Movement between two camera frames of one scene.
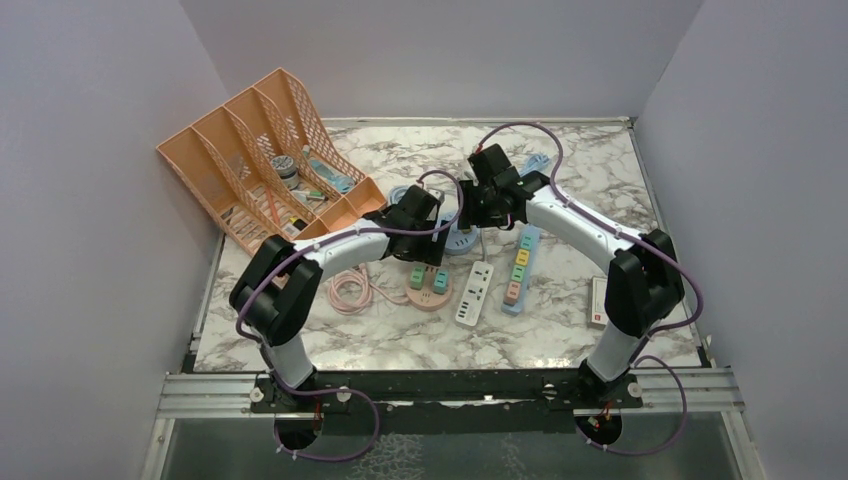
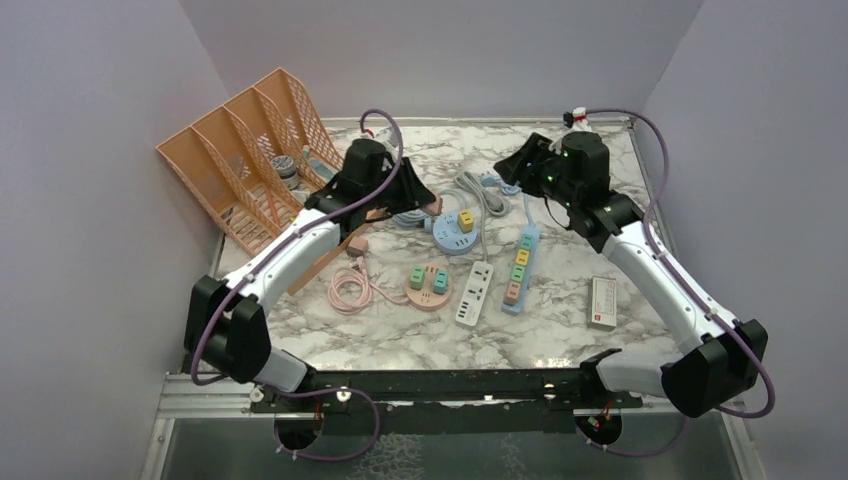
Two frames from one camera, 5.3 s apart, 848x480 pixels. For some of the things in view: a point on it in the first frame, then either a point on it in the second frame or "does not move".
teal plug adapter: (441, 281) does not move
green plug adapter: (518, 273) does not move
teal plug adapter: (526, 241) does not move
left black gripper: (429, 252) -> (414, 194)
